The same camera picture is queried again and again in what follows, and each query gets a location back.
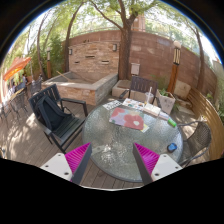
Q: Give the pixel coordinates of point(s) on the large tree trunk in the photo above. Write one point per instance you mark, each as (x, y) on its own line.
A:
(124, 52)

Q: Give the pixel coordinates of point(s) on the blue black computer mouse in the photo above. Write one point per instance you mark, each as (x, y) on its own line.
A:
(171, 147)

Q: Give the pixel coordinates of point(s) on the wooden lamp post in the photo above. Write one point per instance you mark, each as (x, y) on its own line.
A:
(176, 62)

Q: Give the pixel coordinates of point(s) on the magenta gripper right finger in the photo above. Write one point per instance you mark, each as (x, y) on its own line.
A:
(153, 166)

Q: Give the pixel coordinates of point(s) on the colourful illustrated book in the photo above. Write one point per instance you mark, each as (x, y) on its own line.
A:
(133, 104)

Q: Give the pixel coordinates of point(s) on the plastic cup with straw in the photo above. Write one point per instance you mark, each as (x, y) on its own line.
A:
(148, 96)

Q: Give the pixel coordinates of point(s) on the dark chair behind table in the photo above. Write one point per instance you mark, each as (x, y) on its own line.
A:
(141, 85)

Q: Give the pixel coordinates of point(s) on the stack of notebooks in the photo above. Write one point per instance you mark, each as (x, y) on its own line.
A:
(151, 109)

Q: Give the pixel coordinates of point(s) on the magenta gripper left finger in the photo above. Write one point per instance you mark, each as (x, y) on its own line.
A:
(70, 166)

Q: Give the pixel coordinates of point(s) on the stone raised planter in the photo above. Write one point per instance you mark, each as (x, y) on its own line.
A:
(91, 93)

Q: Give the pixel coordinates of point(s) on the black patio chair left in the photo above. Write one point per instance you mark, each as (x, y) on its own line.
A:
(70, 128)

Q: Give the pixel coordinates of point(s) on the orange patio umbrella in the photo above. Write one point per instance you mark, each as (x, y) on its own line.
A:
(17, 65)

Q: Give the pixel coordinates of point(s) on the green marker pen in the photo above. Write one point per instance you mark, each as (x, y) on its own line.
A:
(172, 122)

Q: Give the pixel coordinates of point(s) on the white tote bag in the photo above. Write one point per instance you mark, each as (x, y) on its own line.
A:
(166, 100)

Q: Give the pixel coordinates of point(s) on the black backpack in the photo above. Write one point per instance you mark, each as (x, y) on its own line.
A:
(49, 113)

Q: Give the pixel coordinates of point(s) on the curved wooden bench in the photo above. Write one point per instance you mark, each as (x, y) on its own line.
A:
(204, 109)

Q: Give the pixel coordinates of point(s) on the floral pink mouse pad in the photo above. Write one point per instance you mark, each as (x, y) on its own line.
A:
(127, 118)

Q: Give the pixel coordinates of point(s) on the round glass patio table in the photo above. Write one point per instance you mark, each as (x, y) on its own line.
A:
(112, 145)

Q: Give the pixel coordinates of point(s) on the metal chair far left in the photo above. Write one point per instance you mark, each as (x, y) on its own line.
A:
(17, 102)

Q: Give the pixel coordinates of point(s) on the black white patterned paper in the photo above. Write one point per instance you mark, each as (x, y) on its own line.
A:
(112, 104)

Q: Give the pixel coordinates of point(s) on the metal mesh chair right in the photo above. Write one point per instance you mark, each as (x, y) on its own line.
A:
(197, 144)

